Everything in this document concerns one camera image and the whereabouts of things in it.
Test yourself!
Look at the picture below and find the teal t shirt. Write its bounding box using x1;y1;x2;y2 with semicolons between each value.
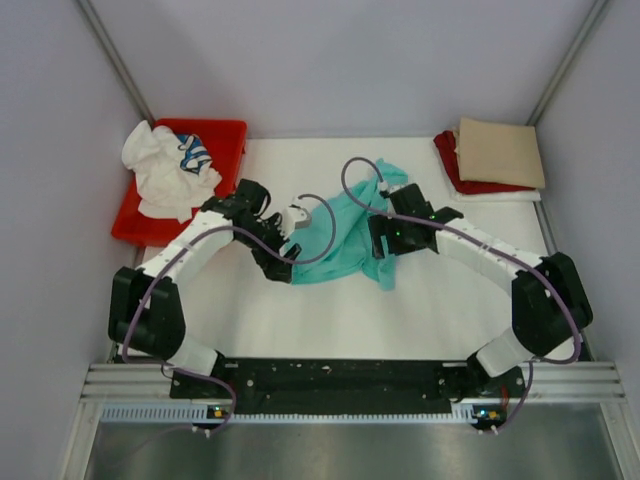
289;157;411;293

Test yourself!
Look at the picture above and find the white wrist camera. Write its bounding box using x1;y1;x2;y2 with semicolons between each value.
377;181;403;198
279;204;312;238

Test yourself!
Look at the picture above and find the grey slotted cable duct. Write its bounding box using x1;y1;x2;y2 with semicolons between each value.
100;403;501;426

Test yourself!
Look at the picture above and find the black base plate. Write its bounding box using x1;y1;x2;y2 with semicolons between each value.
169;357;526;416

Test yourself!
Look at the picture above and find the white printed t shirt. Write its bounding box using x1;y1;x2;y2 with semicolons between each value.
121;120;222;224

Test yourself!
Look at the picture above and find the white folded t shirt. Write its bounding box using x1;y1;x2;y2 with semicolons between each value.
440;163;541;203

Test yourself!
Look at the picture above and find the red plastic bin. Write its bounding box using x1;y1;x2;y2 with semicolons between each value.
111;118;247;247

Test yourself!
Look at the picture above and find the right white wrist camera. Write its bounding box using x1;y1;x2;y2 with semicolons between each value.
377;181;403;198

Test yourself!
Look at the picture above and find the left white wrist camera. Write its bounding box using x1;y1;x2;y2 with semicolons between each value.
279;204;312;238

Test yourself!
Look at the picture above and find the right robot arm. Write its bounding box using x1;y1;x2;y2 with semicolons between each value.
368;183;593;396

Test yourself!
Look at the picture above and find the aluminium frame rail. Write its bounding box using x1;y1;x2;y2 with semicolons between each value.
80;362;626;404

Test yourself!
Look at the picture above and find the beige folded t shirt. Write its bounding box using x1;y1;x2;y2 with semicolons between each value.
456;117;546;189

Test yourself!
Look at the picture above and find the red folded t shirt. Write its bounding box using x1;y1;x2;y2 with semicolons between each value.
433;130;539;200

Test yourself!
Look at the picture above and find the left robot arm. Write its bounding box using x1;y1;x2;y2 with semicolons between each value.
108;180;311;397

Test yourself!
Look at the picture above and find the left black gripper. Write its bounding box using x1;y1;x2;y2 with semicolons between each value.
235;213;299;282

